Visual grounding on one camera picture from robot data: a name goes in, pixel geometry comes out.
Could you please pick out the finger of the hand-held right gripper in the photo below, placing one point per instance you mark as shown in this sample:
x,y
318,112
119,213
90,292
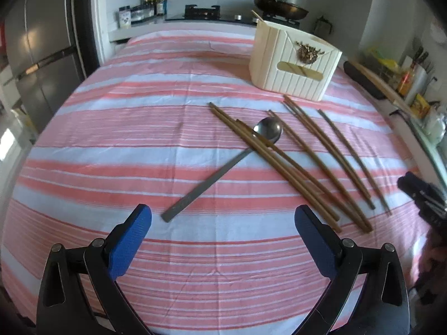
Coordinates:
x,y
408,183

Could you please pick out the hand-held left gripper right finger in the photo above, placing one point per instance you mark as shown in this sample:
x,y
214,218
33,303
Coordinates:
x,y
314,244

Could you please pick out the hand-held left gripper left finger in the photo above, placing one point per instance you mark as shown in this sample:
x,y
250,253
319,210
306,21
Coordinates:
x,y
131,244

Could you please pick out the pile of wooden chopsticks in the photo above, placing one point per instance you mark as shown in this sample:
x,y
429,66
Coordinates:
x,y
297,167

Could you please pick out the cream ribbed utensil holder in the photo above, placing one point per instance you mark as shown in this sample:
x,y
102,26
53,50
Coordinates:
x,y
276,59

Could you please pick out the yellow packet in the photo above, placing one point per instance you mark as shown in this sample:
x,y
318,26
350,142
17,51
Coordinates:
x,y
420,106

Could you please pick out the long black pad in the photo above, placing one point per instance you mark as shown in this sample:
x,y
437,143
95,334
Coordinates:
x,y
363,78

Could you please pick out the pink white striped tablecloth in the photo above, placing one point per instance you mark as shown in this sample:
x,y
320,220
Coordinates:
x,y
139,129

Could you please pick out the yellow green dish rack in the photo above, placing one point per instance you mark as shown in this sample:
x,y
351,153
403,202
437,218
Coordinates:
x,y
380,62

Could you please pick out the metal spoon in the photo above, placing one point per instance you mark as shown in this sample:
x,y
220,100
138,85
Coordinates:
x,y
269,129

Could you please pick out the knife block with knives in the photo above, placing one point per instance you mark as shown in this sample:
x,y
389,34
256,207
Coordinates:
x,y
419,59

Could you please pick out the dark metal wok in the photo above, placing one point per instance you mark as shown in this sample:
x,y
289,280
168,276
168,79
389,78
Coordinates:
x,y
281,9

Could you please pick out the grey steel refrigerator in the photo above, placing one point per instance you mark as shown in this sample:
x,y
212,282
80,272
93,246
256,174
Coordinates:
x,y
45,42

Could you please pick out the brown wooden chopstick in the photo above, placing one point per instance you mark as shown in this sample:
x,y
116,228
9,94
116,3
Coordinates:
x,y
256,15

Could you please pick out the group of condiment bottles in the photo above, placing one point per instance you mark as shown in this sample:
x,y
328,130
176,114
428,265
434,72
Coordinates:
x,y
155,1

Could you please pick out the black gas stove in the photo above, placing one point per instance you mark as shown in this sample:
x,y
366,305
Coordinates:
x,y
209,13

